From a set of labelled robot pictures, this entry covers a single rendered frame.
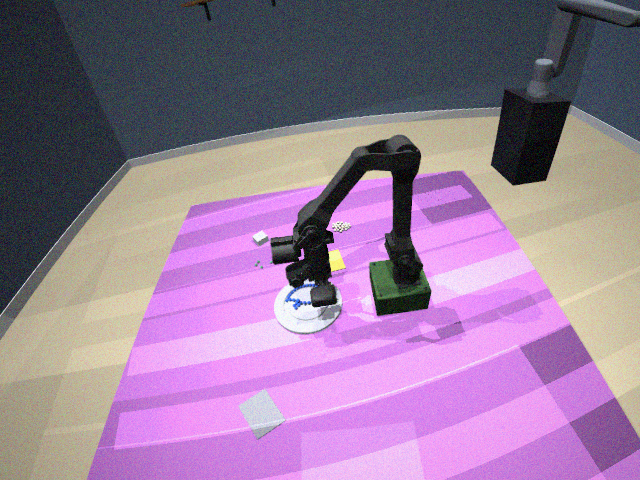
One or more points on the yellow flat sheet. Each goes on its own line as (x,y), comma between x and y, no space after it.
(336,261)

